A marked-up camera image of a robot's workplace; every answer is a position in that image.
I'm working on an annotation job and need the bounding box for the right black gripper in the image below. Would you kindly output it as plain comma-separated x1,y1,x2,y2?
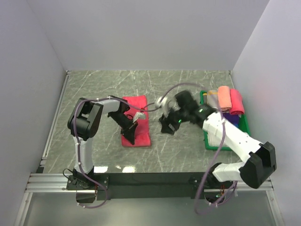
158,105,188,136

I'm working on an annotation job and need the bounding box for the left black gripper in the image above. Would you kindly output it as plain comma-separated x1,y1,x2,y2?
110,112,139,145

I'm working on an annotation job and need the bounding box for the red towel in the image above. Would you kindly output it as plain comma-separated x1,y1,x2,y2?
121,95,151,147

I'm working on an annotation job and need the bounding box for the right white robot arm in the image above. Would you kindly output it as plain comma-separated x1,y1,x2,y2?
155,90,277,189

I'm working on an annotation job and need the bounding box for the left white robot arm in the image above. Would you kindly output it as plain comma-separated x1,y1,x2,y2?
67,96,138,189

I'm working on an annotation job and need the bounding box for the white rolled towel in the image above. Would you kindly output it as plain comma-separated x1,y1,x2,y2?
206,132,221,150

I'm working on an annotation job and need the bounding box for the grey rolled towel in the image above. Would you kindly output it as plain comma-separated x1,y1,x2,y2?
207,90,219,109

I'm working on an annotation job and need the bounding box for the black base beam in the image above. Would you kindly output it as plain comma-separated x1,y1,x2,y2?
66,172,204,201

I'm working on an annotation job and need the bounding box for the orange rolled towel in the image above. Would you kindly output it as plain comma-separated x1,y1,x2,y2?
218,86,232,111

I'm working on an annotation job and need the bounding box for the purple towel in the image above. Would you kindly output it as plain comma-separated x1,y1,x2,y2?
223,113,240,125

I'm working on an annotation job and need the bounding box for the pink rolled towel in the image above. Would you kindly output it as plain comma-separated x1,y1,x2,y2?
230,89,245,115

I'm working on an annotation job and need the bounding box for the green plastic bin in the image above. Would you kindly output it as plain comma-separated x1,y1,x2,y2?
200,90,251,150

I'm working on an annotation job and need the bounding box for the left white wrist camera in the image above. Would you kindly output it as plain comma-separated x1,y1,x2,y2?
133,112,146,122

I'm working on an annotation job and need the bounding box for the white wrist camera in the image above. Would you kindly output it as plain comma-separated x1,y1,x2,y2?
155,96,174,117
133,112,146,122

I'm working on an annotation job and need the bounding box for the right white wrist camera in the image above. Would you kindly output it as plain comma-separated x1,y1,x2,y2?
155,96,174,117

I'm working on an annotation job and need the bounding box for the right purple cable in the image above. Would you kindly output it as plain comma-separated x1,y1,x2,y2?
155,83,238,215

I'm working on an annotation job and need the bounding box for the purple cable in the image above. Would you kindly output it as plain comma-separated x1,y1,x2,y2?
155,83,238,215
72,98,160,210

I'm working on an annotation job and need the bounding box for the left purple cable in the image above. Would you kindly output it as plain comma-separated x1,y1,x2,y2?
72,98,160,210

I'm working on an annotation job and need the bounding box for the aluminium rail frame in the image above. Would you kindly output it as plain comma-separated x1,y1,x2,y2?
15,170,283,226

